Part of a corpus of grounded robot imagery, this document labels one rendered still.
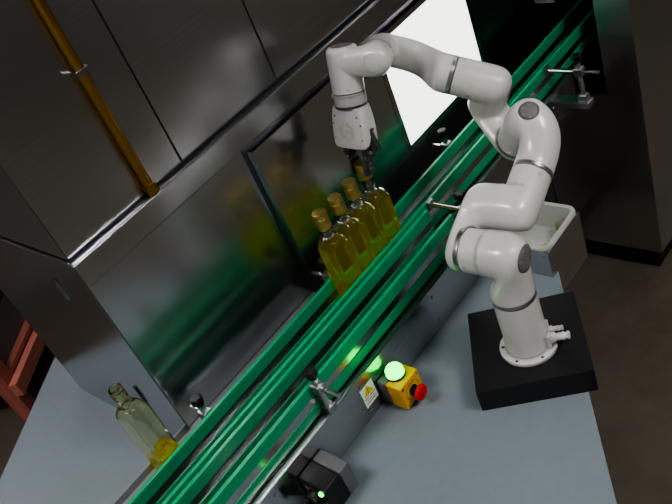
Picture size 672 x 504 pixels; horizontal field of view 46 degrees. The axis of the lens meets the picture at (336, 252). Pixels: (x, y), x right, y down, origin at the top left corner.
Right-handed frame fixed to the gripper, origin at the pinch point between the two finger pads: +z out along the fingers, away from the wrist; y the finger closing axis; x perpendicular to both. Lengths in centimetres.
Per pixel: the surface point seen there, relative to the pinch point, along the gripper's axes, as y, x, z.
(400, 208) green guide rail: -3.2, 14.9, 18.2
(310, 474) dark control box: 19, -50, 47
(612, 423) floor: 32, 58, 105
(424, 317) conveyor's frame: 15.8, -3.7, 35.7
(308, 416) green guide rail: 14, -44, 38
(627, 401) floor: 33, 67, 103
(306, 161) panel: -11.8, -6.3, -2.2
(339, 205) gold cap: 1.9, -11.3, 5.0
